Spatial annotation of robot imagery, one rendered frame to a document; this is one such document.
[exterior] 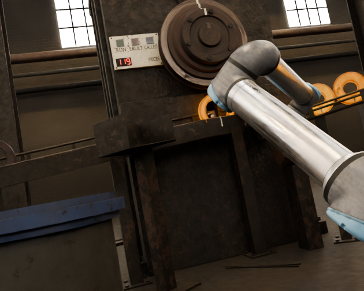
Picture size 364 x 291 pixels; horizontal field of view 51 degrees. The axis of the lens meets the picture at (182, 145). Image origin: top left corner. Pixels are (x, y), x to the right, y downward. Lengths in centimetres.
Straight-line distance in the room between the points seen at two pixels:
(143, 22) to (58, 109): 608
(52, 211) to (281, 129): 64
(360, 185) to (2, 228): 70
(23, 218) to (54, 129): 742
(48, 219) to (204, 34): 147
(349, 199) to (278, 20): 908
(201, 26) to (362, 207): 134
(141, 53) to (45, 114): 616
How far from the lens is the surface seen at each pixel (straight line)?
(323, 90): 205
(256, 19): 240
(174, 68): 196
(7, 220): 68
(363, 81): 205
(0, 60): 472
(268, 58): 129
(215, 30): 199
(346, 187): 91
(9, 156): 188
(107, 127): 154
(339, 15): 1081
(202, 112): 196
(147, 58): 210
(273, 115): 109
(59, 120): 810
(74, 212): 68
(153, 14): 223
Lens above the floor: 42
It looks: 5 degrees up
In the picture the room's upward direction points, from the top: 11 degrees counter-clockwise
